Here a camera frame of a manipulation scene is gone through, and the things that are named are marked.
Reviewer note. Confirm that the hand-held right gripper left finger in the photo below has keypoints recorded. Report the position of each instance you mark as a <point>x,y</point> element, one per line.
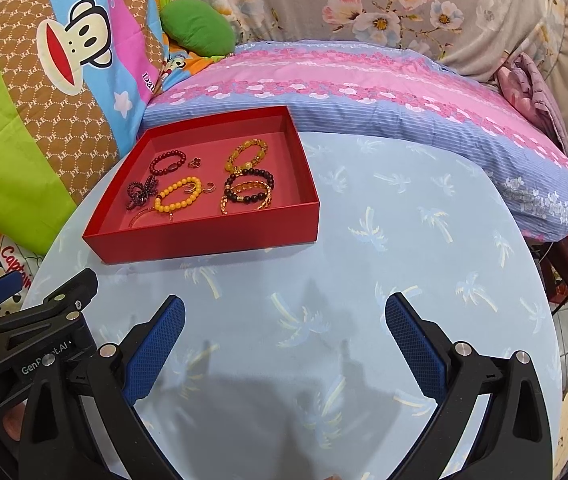
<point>156,350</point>

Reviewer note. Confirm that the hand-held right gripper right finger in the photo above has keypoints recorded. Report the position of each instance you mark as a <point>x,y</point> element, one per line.
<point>416,350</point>

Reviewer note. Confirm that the red cardboard box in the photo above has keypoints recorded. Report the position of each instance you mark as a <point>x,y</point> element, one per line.
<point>213,235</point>

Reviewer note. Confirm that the person's left hand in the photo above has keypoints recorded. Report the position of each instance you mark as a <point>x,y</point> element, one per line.
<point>13,425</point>

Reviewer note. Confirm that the dark red furniture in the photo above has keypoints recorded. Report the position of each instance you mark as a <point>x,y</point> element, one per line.
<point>566,265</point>

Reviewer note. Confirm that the colourful cartoon monkey blanket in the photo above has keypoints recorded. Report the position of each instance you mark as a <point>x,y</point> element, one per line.
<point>38,110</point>

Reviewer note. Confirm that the pink and blue striped pillow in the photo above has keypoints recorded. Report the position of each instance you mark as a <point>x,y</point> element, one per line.
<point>364,85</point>

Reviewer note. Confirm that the pink quilted cloth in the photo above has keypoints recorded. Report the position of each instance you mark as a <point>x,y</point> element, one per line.
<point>529,95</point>

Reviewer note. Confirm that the green cushion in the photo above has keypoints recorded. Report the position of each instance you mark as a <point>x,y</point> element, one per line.
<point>196,27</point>

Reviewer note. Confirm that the grey floral sheet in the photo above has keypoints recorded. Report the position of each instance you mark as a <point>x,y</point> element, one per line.
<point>314,0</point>

